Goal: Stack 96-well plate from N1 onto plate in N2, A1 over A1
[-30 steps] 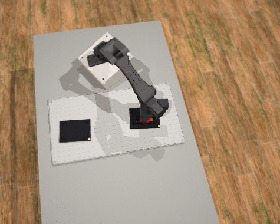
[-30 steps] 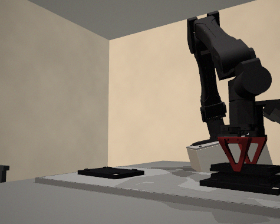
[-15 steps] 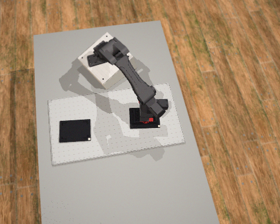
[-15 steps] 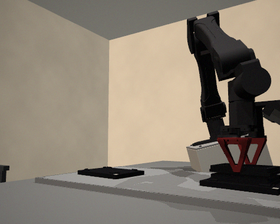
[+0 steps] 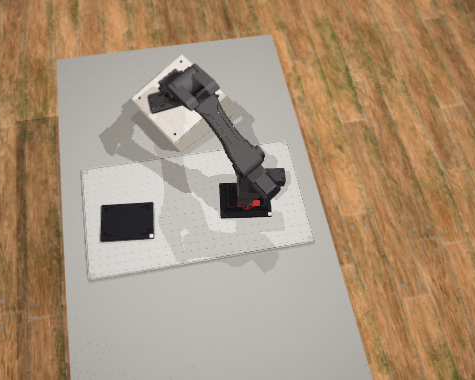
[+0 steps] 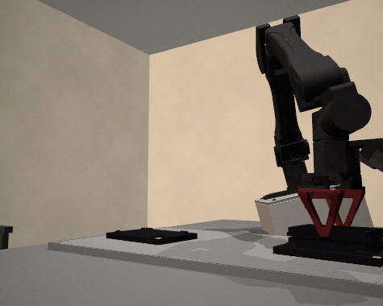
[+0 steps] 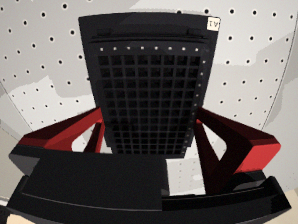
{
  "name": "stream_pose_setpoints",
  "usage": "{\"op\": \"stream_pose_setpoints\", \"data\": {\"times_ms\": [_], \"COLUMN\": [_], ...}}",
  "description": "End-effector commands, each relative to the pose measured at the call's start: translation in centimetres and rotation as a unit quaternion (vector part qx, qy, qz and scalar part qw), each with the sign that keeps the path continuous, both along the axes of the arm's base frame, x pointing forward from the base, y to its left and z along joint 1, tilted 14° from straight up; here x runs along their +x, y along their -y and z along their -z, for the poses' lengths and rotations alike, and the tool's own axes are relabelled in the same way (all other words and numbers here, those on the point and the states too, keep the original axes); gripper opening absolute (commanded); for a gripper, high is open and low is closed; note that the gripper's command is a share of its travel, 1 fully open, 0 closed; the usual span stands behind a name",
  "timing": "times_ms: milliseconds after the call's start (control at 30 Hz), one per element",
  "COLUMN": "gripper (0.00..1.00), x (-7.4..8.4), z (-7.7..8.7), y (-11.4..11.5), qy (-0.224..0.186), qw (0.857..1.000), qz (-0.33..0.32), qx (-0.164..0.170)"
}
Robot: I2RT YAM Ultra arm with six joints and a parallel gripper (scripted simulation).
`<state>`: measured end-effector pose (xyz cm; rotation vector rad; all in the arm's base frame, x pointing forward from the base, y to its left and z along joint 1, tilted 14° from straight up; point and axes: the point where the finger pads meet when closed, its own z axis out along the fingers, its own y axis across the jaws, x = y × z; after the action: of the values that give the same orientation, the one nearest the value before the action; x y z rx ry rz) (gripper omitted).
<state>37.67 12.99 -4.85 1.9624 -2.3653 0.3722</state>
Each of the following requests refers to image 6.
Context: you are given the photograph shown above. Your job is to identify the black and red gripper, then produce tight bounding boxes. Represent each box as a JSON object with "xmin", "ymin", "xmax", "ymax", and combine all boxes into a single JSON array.
[{"xmin": 298, "ymin": 139, "xmax": 365, "ymax": 238}]

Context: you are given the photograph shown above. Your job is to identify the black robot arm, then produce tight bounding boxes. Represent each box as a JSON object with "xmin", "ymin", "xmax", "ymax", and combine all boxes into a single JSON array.
[{"xmin": 256, "ymin": 15, "xmax": 383, "ymax": 200}]

